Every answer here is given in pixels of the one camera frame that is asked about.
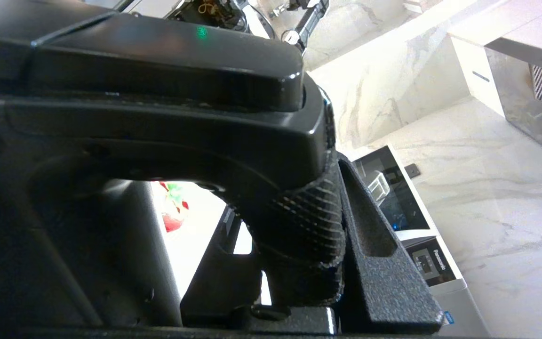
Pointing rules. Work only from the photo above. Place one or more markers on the silver range hood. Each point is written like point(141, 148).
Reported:
point(525, 89)

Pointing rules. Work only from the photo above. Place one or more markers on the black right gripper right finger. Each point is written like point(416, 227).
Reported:
point(384, 282)

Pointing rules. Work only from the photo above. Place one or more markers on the dark wall socket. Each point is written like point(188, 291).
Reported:
point(412, 170)

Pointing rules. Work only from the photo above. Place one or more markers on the red tomato-shaped timer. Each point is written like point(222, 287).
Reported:
point(173, 216)

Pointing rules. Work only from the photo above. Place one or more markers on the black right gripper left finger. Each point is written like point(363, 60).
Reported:
point(219, 282)

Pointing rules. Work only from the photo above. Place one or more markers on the silver microwave oven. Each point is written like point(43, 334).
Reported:
point(393, 197)

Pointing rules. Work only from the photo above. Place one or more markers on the black electric kettle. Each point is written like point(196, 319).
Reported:
point(158, 132)

